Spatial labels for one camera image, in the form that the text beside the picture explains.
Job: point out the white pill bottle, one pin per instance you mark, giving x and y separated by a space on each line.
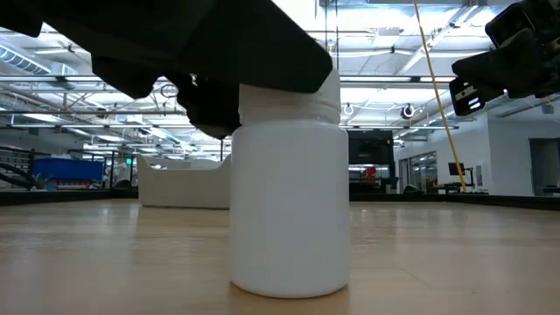
289 197

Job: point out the white plastic basket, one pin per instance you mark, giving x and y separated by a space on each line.
184 188

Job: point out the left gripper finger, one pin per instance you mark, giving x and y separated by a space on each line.
227 44
210 105

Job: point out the yellow slanted pole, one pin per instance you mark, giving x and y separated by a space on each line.
437 87

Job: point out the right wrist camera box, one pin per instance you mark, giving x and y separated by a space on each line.
509 24

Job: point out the black aluminium table frame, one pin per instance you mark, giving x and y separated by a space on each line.
65 197

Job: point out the black metal railing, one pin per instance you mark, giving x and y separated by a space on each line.
15 175

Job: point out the black wall screen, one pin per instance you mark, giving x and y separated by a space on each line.
369 149

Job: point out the small green plant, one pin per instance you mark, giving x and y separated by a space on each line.
39 184

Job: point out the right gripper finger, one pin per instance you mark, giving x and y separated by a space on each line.
490 61

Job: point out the computer monitor on stand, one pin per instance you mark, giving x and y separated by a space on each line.
457 170

